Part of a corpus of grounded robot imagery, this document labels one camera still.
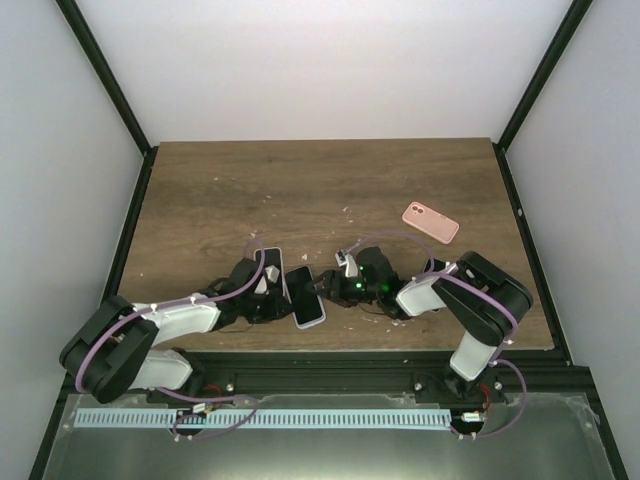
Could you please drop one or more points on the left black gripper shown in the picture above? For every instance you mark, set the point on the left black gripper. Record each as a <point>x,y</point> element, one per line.
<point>276,309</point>

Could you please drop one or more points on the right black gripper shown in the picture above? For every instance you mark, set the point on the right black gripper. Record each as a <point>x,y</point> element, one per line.
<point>330,278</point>

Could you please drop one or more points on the lavender phone case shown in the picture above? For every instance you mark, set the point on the lavender phone case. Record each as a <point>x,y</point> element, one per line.
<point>307,300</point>

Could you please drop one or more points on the teal-edged black phone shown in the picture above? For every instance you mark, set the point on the teal-edged black phone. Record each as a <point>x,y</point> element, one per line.
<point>271,256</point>

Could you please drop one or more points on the beige phone case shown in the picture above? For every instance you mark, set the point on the beige phone case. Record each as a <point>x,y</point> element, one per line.
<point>273,263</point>

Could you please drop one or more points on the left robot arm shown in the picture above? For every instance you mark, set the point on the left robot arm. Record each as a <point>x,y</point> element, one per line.
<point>118,348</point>

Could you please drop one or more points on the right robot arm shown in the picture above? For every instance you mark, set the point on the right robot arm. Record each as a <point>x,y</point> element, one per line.
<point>487,302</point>

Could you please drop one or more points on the pink phone case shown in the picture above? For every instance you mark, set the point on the pink phone case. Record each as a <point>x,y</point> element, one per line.
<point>430,222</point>

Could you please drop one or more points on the metal sheet plate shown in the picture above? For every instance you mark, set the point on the metal sheet plate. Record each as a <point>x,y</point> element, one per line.
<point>540,436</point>

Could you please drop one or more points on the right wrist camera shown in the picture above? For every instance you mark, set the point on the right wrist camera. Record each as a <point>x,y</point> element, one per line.
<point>347,263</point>

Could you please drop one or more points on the light blue slotted cable duct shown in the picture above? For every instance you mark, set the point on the light blue slotted cable duct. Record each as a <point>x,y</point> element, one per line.
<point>420,419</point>

